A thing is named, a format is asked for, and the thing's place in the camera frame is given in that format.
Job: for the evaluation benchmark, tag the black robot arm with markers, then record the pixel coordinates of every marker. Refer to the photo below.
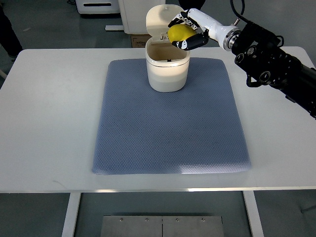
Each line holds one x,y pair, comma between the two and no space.
258,52

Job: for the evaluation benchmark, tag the left white table leg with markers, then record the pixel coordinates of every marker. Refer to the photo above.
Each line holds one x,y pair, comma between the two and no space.
71,215

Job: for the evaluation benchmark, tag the white cabinet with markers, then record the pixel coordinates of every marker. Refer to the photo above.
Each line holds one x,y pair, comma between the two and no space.
133,15

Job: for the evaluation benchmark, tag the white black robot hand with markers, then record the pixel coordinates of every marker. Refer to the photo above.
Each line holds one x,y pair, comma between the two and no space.
206,28

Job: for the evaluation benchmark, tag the blue textured mat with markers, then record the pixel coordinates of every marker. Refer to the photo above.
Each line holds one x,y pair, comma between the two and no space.
194,130

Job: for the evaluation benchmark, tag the white table leg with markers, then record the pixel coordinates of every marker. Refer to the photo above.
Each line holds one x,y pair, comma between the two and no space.
71,215
253,214

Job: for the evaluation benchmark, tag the right white table leg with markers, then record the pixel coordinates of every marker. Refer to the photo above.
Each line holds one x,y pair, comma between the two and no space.
253,214

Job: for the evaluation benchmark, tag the cardboard box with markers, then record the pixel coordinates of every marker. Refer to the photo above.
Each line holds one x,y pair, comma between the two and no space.
139,41

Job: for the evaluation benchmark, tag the person in dark clothes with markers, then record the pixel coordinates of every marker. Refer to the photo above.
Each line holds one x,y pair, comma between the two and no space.
8,38

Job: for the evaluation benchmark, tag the yellow lemon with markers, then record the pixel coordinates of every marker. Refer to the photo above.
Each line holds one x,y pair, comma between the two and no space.
180,32

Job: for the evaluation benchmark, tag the white appliance with slot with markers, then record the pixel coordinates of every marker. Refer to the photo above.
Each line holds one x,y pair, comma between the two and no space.
89,7

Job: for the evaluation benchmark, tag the white trash bin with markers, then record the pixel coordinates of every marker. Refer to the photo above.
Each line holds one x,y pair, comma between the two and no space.
167,66

